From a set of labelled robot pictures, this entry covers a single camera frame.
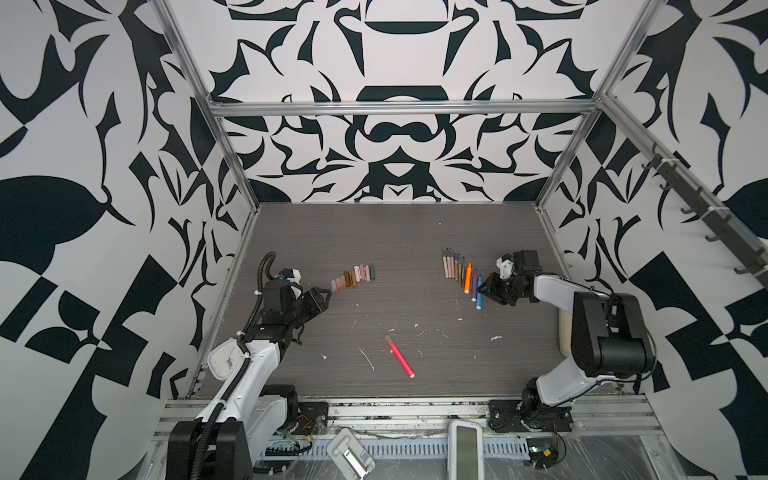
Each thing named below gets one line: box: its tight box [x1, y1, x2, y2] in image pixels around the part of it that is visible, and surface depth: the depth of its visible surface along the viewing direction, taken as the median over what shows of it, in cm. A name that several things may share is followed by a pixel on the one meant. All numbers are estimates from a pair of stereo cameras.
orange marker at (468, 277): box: [464, 262, 473, 295], surface depth 101 cm
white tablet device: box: [447, 420, 485, 480], surface depth 68 cm
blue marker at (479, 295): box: [476, 275, 483, 311], surface depth 96 cm
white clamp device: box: [327, 428, 376, 480], surface depth 70 cm
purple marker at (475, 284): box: [471, 268, 479, 303], surface depth 98 cm
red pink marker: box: [384, 335, 415, 379], surface depth 86 cm
